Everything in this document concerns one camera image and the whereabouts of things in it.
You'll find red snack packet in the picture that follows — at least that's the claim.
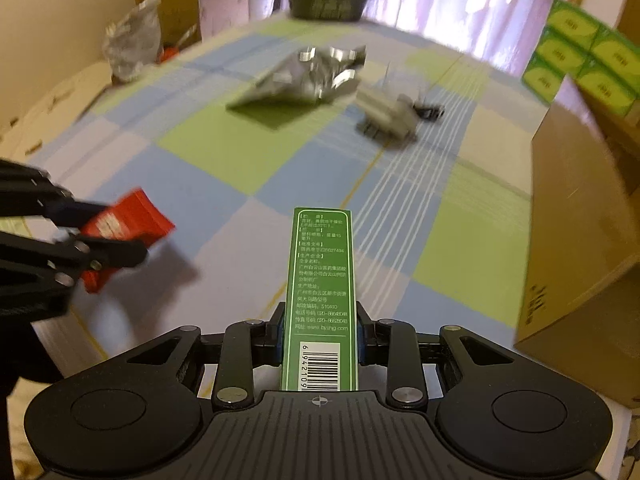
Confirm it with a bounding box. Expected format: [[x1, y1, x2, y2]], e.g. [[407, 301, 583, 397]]
[[78, 187, 177, 295]]

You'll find silver foil bag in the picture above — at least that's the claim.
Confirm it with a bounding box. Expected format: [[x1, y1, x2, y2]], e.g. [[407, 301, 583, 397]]
[[227, 47, 367, 110]]

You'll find white square night light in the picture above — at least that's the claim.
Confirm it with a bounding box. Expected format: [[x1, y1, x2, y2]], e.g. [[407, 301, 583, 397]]
[[355, 84, 420, 140]]

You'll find checked tablecloth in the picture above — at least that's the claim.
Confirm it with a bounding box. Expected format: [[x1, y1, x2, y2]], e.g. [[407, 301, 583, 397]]
[[1, 18, 630, 479]]

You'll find crumpled clear plastic bag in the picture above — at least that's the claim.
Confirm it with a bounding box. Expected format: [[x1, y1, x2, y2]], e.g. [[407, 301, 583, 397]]
[[102, 0, 162, 82]]

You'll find black audio cable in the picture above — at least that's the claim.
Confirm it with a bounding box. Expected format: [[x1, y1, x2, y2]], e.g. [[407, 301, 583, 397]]
[[410, 98, 446, 123]]

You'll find green white carton box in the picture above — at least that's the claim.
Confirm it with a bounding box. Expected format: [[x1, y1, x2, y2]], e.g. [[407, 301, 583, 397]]
[[281, 207, 358, 392]]

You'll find clear plastic packaging tray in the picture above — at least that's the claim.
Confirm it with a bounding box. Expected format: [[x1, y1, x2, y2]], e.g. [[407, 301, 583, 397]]
[[382, 63, 428, 104]]

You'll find pink paper card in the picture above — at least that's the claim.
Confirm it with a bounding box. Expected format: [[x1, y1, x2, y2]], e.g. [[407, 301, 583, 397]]
[[198, 0, 250, 40]]

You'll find green tissue pack stack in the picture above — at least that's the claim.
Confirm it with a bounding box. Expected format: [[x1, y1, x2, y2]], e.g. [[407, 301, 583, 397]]
[[522, 0, 639, 117]]

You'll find brown die-cut cardboard box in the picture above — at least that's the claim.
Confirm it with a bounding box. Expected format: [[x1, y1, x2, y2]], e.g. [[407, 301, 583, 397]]
[[130, 0, 202, 51]]

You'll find pink curtain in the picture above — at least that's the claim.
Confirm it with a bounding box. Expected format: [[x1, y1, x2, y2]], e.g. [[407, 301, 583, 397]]
[[364, 0, 553, 77]]

